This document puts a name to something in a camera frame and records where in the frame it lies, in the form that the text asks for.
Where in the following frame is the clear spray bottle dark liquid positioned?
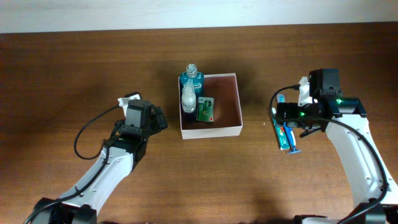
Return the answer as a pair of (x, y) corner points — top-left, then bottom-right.
(181, 78), (197, 123)

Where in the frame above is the green soap bar pack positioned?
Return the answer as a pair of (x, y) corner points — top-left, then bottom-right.
(197, 96), (215, 123)

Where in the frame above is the blue mouthwash bottle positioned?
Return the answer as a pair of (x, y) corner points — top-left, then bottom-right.
(179, 64), (204, 97)

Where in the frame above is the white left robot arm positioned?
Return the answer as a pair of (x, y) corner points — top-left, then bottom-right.
(25, 96), (168, 223)

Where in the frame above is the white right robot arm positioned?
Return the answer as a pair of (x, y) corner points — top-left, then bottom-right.
(269, 68), (397, 224)

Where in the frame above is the blue white toothbrush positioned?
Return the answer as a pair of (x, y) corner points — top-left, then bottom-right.
(277, 94), (297, 151)

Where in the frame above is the Colgate toothpaste tube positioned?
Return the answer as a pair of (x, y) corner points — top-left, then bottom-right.
(272, 119), (290, 150)

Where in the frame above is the blue disposable razor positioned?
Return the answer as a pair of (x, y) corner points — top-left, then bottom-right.
(284, 123), (301, 154)

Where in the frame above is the white cardboard box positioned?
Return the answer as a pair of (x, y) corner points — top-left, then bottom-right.
(180, 73), (243, 140)

